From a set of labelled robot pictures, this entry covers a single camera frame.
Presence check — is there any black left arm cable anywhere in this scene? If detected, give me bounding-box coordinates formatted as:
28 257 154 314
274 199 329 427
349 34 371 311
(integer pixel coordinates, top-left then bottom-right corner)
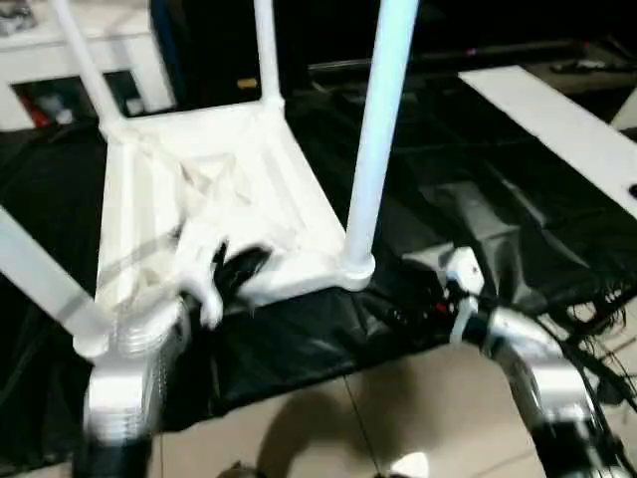
94 226 183 295

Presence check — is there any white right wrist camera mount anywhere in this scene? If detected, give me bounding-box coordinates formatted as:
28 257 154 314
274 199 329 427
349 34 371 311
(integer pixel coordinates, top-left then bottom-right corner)
445 246 487 345

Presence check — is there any white cabinet with glass doors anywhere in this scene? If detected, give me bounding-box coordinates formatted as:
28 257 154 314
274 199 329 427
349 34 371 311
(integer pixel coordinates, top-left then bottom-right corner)
0 0 175 130

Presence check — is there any black mat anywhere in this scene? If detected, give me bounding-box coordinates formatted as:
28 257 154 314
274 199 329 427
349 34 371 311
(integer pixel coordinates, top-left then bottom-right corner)
0 74 637 469

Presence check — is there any white flat board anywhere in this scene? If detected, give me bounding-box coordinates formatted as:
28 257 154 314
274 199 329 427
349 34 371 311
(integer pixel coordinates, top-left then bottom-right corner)
457 67 637 220

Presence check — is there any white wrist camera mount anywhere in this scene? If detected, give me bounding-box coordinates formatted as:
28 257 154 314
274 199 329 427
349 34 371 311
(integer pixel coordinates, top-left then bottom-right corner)
445 246 487 345
176 226 230 330

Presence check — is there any white plastic table top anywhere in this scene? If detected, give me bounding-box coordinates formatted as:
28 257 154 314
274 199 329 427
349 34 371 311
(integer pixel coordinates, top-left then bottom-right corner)
74 97 377 359

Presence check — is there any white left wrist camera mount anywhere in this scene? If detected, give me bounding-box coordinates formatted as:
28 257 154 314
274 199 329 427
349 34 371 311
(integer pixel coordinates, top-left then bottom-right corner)
176 226 230 330

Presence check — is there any dark rounded robot part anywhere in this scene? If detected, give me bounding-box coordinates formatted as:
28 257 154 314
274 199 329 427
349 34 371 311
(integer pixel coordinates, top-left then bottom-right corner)
218 460 260 478

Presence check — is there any brown wooden bench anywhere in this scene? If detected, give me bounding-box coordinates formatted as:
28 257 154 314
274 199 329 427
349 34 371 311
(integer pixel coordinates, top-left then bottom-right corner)
527 39 637 125

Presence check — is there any blue vertical post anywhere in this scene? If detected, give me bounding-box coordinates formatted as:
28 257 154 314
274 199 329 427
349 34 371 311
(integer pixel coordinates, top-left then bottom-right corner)
151 0 175 101

